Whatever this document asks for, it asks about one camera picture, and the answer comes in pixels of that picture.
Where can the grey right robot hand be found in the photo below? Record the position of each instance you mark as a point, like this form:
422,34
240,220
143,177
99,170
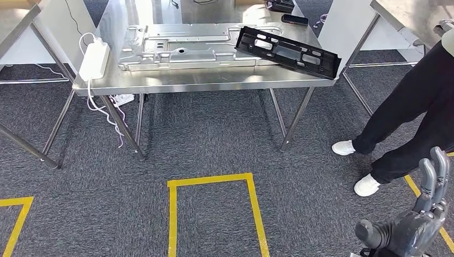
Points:
411,227

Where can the black panel part with cutouts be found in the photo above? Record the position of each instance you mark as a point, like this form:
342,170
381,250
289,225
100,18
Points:
287,51

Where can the yellow floor tape square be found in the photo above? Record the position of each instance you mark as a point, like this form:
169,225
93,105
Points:
17,220
413,186
172,212

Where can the person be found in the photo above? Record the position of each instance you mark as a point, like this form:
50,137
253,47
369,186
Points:
408,106

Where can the white partition board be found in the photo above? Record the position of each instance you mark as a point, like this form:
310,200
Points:
390,39
53,42
340,35

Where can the stainless steel table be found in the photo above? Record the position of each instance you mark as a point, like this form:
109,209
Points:
195,78
21,21
408,14

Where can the black smartphone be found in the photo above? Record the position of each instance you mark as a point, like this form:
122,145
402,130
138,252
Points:
295,19

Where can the black remote controller with antennas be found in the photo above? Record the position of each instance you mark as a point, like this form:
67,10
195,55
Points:
282,5

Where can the stamped sheet metal panel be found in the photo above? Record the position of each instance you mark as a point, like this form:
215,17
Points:
184,46

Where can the white power strip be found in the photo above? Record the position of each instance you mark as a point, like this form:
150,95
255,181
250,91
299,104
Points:
94,60

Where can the brown cardboard box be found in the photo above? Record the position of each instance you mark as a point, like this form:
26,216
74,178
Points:
17,3

